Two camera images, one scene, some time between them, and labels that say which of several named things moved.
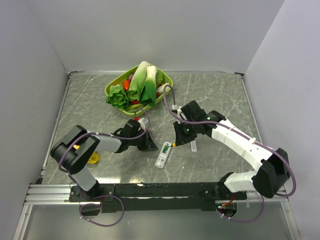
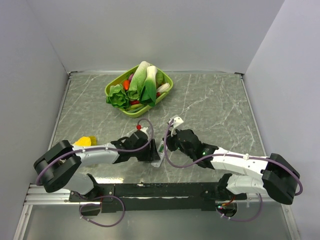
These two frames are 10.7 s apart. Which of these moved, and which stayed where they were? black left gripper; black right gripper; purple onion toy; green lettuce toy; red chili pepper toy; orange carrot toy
Moved: black left gripper; black right gripper
Stayed: red chili pepper toy; orange carrot toy; green lettuce toy; purple onion toy
